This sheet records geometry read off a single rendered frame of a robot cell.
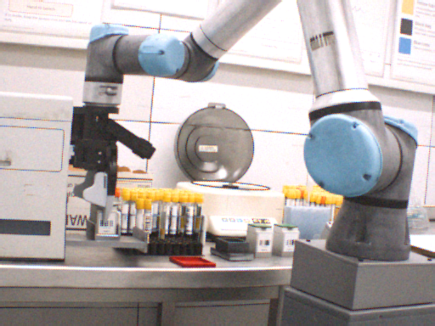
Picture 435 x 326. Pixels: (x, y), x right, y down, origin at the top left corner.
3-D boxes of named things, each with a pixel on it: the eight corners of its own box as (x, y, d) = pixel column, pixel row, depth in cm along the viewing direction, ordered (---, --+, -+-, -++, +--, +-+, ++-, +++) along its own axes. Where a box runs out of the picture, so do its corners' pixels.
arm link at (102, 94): (115, 85, 146) (129, 84, 139) (112, 109, 146) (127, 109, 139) (79, 81, 142) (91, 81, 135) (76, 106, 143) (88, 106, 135)
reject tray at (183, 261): (183, 267, 143) (183, 263, 143) (168, 260, 149) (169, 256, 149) (216, 267, 146) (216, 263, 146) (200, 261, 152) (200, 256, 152)
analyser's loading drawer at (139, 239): (44, 250, 135) (45, 222, 135) (36, 243, 141) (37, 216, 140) (146, 252, 144) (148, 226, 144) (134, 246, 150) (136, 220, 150)
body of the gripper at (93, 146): (64, 168, 143) (70, 104, 142) (106, 170, 147) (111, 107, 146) (76, 171, 136) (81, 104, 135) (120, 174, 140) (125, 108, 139)
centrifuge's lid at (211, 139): (180, 98, 203) (172, 102, 211) (175, 194, 202) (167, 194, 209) (257, 105, 210) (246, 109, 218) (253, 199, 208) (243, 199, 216)
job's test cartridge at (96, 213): (96, 239, 140) (98, 206, 140) (88, 235, 145) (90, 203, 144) (115, 240, 142) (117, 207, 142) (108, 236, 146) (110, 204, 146)
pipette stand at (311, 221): (289, 253, 170) (294, 208, 170) (277, 247, 177) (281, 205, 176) (328, 252, 173) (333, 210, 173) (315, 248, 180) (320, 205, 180)
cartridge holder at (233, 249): (229, 261, 154) (231, 244, 154) (209, 253, 162) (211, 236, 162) (252, 261, 157) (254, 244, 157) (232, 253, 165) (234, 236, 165)
